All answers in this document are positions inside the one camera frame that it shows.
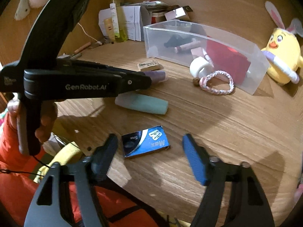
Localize stack of papers and packets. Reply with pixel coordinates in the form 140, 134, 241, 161
123, 1, 193, 17

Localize black cord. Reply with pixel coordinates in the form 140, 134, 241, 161
0, 155, 51, 178

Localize pink fluffy trinket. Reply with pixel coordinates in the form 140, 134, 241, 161
294, 183, 303, 205

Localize white folded paper leaflets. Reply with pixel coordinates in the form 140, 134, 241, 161
98, 5, 152, 41

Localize black item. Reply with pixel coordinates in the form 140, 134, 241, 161
164, 34, 188, 49

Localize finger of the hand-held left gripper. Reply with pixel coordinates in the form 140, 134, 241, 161
119, 73, 152, 95
70, 60, 147, 76

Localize yellow cloth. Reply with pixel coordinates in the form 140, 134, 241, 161
33, 142, 83, 183

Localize purple bottle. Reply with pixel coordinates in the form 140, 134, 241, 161
144, 70, 166, 84

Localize yellow chick plush toy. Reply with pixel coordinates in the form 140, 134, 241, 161
260, 1, 303, 86

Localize eraser with green sleeve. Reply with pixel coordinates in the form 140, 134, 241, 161
137, 61, 159, 71

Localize pink and white braided bracelet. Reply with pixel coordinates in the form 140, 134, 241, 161
199, 70, 235, 94

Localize white tape roll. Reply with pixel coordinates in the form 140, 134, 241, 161
189, 57, 212, 79

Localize wooden handled tool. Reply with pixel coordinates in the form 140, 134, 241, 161
74, 42, 92, 54

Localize clear plastic storage bin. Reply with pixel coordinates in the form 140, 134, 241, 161
143, 19, 270, 95

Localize white cable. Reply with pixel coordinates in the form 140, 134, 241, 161
78, 23, 103, 46

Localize person's red jacket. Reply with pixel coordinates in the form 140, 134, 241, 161
69, 184, 158, 227

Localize person's left hand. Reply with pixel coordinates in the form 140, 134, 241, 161
7, 99, 59, 145

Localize white pen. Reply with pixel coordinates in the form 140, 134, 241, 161
202, 48, 215, 68

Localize small blue box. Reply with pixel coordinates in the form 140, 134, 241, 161
121, 125, 171, 159

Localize small white and red tube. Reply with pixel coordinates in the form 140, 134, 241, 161
174, 38, 201, 54

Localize yellow sunscreen tube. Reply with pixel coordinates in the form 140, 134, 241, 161
104, 18, 116, 42

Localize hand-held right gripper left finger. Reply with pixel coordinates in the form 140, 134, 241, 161
24, 134, 119, 227

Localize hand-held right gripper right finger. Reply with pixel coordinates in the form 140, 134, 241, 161
182, 134, 275, 227

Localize white card box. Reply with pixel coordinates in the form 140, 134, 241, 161
164, 7, 187, 21

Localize red packet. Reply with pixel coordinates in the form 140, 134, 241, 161
205, 39, 252, 86

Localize green spray bottle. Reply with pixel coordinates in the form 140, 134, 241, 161
110, 0, 128, 43

